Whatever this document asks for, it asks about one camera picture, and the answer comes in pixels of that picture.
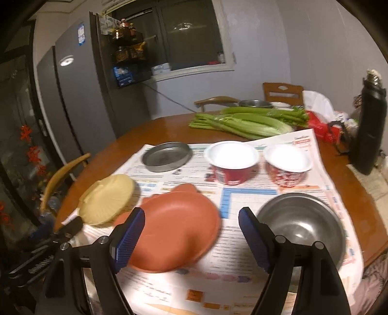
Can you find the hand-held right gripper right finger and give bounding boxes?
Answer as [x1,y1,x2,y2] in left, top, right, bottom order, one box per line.
[238,207,352,315]

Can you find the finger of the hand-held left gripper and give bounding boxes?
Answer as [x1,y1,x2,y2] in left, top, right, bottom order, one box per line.
[54,217,83,243]

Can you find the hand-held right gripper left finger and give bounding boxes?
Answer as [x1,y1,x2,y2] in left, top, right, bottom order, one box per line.
[35,207,146,315]

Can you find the beige round plate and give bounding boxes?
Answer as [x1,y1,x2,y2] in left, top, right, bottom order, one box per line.
[77,174,136,227]

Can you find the steel bowl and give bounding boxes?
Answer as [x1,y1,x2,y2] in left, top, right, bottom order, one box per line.
[255,193,347,270]

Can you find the orange round plate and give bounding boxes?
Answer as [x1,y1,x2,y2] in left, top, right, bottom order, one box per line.
[113,183,222,273]

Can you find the small metal plate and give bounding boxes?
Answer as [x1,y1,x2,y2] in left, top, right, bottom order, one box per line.
[142,142,193,173]

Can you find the curved wooden chair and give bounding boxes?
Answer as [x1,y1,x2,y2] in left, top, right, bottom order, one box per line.
[39,153,91,213]

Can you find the newspaper sheet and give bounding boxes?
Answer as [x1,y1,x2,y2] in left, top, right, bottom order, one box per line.
[65,132,364,315]

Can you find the red snowflake bowl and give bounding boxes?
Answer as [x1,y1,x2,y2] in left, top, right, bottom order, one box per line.
[264,144,313,188]

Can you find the wide red bowl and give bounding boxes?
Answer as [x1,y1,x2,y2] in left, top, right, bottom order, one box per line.
[204,141,259,185]

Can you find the red paper flowers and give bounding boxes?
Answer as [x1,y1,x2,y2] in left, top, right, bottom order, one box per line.
[20,124,46,176]

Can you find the celery bunch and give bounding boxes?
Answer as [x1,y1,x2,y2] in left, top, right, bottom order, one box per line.
[188,113,293,140]
[221,106,308,128]

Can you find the floral cloth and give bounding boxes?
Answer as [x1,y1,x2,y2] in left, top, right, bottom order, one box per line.
[361,262,388,306]

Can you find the red package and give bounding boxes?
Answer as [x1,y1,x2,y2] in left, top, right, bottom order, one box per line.
[306,110,343,143]

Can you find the pale table mat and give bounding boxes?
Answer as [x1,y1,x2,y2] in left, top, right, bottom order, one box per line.
[347,164,388,201]

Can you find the dark metal bowl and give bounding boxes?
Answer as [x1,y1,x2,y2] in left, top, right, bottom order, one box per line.
[238,99,273,109]

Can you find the grey refrigerator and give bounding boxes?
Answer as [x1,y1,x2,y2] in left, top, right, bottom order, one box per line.
[33,12,152,158]

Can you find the wooden armchair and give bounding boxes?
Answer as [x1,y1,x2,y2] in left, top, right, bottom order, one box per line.
[194,96,240,112]

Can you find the wooden chair with cutout back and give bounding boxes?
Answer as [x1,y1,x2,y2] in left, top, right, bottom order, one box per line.
[262,82,304,106]

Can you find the white plastic bag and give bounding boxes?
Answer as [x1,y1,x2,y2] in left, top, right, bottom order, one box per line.
[302,90,340,122]

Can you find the blue box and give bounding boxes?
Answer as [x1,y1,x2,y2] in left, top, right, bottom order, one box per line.
[113,65,134,87]

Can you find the black flask bottle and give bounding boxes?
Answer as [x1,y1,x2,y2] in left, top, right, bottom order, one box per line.
[353,70,388,176]

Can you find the black hanging rack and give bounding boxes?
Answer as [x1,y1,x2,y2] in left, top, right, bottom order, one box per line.
[111,18,146,88]

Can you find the amber bottle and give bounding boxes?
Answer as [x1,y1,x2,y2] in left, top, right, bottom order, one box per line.
[113,19,137,41]

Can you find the black strap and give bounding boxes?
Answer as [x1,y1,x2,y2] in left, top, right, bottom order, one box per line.
[332,121,353,156]

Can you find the thin wall cable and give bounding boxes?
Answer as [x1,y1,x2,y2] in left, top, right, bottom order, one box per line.
[142,82,197,113]

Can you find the window with white frame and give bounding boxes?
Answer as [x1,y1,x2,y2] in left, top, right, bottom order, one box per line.
[105,0,237,81]

